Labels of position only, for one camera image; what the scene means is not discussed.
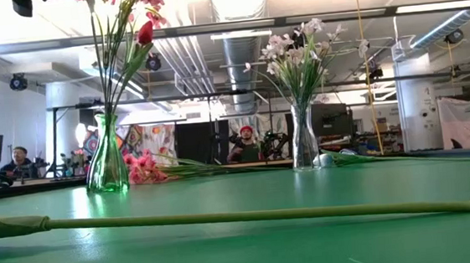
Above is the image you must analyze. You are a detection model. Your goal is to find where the black background rig frame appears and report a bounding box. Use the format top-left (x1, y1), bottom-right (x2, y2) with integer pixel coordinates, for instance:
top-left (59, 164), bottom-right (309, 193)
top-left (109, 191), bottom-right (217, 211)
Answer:
top-left (45, 86), bottom-right (278, 180)

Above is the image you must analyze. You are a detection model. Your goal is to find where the pale pink cloth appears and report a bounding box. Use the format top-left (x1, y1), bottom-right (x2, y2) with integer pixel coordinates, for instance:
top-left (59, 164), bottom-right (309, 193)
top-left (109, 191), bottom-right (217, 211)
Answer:
top-left (436, 95), bottom-right (470, 153)

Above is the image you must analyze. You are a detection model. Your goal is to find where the silver ventilation duct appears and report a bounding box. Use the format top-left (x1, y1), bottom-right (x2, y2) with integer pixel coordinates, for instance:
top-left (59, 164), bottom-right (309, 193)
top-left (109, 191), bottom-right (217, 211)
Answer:
top-left (406, 8), bottom-right (470, 51)
top-left (221, 34), bottom-right (269, 116)

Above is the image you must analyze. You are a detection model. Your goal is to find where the green glass vase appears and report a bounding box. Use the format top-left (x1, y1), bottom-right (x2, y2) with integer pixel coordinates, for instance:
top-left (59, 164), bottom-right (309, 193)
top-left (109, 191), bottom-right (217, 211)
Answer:
top-left (80, 110), bottom-right (132, 195)

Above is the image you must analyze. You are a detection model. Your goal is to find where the red artificial tulip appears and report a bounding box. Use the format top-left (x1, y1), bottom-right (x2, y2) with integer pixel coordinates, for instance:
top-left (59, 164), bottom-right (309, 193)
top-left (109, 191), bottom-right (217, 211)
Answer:
top-left (98, 19), bottom-right (161, 117)

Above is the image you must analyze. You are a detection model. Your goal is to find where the white artificial tulip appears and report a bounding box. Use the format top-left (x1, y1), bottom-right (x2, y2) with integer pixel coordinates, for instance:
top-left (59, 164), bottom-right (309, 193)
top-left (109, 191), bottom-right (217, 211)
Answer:
top-left (311, 137), bottom-right (470, 176)
top-left (0, 171), bottom-right (470, 250)

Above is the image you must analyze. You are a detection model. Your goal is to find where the yellow hanging cord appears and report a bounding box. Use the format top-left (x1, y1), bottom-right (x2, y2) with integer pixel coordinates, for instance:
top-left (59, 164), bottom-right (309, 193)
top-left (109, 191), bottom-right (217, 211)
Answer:
top-left (353, 0), bottom-right (385, 157)

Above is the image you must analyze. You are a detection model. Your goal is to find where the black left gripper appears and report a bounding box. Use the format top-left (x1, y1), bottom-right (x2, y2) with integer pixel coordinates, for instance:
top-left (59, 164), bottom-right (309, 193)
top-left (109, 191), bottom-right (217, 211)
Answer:
top-left (11, 0), bottom-right (78, 19)

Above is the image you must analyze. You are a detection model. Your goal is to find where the person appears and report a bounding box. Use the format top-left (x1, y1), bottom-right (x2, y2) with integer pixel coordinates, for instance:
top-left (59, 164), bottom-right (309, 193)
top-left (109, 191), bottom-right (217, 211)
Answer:
top-left (224, 123), bottom-right (272, 165)
top-left (0, 145), bottom-right (40, 183)

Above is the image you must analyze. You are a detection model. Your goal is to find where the grey horizontal beam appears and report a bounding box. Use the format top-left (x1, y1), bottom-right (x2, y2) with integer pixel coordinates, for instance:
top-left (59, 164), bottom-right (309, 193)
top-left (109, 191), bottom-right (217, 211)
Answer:
top-left (0, 0), bottom-right (470, 58)

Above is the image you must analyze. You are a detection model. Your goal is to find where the clear glass vase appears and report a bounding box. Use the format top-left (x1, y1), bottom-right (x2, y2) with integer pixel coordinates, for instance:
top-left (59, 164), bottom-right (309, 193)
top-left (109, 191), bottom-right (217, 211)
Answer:
top-left (287, 101), bottom-right (321, 173)

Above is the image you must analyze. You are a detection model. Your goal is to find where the black ceiling spotlight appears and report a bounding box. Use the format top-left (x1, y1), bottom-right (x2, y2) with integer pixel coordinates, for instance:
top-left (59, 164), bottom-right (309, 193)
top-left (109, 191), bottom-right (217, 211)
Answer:
top-left (144, 52), bottom-right (163, 72)
top-left (8, 72), bottom-right (29, 92)
top-left (444, 28), bottom-right (466, 46)

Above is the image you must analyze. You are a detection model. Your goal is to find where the floral patterned cloth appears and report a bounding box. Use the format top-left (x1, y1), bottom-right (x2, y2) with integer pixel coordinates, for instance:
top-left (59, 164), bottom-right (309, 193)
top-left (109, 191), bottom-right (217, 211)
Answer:
top-left (83, 121), bottom-right (178, 173)

